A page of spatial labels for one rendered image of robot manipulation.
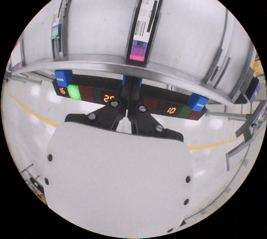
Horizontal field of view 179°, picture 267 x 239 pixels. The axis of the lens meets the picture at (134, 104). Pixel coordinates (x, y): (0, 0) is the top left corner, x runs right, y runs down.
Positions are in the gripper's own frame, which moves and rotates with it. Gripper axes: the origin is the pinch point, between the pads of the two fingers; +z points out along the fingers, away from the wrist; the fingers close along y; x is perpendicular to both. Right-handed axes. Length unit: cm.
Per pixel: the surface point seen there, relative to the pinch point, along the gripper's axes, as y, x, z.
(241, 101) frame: 24.9, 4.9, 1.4
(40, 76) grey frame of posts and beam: -49, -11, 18
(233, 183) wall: 761, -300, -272
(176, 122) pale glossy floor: 49, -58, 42
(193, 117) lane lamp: 14.3, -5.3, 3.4
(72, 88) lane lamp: -10.8, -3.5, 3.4
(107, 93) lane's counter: -3.6, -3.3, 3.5
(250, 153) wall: 760, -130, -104
